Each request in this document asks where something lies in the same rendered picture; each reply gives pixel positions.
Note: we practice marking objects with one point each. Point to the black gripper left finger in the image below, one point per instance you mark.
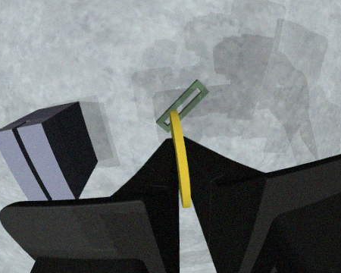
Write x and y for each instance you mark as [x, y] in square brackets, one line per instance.
[140, 220]

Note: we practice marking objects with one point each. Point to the grey box lid with narrow slot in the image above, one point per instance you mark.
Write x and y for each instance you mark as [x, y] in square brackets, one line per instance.
[35, 154]

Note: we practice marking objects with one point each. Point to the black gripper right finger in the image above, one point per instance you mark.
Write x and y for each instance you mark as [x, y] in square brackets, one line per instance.
[236, 204]

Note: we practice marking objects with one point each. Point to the dark grey box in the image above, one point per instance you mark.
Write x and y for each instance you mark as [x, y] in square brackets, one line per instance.
[69, 118]

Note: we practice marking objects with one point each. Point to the gold coin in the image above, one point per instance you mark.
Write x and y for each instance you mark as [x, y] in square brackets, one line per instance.
[182, 161]

